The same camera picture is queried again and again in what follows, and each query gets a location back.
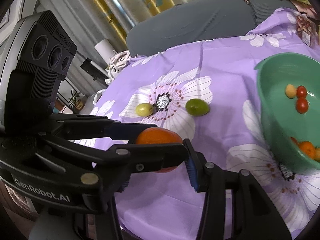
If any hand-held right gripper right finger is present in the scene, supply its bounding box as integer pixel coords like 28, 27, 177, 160
183, 139, 292, 240

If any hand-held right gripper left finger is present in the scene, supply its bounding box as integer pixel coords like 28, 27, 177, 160
74, 175, 131, 240

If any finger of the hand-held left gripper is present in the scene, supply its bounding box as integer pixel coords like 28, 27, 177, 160
50, 114, 158, 143
44, 139, 188, 179

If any large orange mandarin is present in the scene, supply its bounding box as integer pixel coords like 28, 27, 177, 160
135, 127, 183, 174

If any green plastic bowl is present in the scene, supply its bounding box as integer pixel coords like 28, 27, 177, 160
254, 52, 320, 175

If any small yellow fruit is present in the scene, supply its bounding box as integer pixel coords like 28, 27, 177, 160
285, 84, 297, 99

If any potted plant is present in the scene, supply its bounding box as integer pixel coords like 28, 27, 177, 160
68, 90, 83, 111

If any yellow-green grape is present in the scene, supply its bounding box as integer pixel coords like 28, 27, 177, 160
135, 103, 154, 117

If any black device on stand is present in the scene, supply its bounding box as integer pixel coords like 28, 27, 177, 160
80, 58, 109, 81

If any green oval fruit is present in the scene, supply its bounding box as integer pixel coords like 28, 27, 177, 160
185, 98, 210, 117

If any white crumpled cloth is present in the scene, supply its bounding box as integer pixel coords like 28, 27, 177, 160
104, 50, 131, 84

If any white paper roll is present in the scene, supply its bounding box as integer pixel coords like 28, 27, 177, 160
94, 39, 116, 58

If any purple floral tablecloth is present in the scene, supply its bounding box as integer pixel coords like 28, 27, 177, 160
72, 7, 320, 240

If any grey sofa cushion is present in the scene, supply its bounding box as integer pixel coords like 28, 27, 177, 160
126, 0, 300, 57

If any clear packet of nuts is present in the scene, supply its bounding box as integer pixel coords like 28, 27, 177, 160
296, 14, 317, 48

